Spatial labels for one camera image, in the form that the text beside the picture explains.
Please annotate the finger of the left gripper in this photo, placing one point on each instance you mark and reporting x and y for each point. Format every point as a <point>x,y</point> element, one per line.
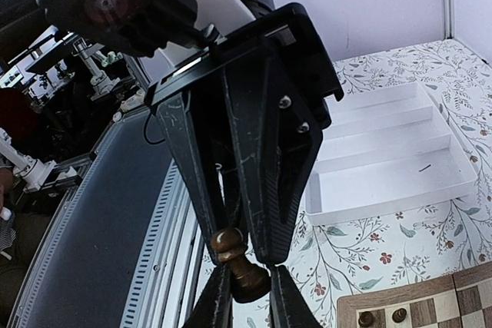
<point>199,138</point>

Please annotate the floral table cloth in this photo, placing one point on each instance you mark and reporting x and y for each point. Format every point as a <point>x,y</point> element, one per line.
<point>407,246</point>

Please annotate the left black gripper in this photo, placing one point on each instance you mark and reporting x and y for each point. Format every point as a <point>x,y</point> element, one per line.
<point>274,100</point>

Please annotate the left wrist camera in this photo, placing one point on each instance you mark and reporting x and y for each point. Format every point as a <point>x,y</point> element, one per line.
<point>139,28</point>

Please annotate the wooden chess board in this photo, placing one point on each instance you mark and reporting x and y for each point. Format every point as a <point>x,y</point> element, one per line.
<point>462,299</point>

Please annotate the white plastic tray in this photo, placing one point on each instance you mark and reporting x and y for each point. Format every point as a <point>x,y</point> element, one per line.
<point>386,150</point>

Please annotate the dark chess piece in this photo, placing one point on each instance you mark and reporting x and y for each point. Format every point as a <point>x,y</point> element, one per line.
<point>366,319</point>

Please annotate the dark chess pawn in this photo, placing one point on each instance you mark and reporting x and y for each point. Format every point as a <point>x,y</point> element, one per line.
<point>399,315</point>
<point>249,282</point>

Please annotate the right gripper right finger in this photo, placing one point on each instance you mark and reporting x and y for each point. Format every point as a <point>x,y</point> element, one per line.
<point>287,306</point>

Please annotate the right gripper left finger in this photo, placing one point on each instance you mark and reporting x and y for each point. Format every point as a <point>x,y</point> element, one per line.
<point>214,306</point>

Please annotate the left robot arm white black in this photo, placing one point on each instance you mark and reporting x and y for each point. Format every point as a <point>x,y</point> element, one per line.
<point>244,125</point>

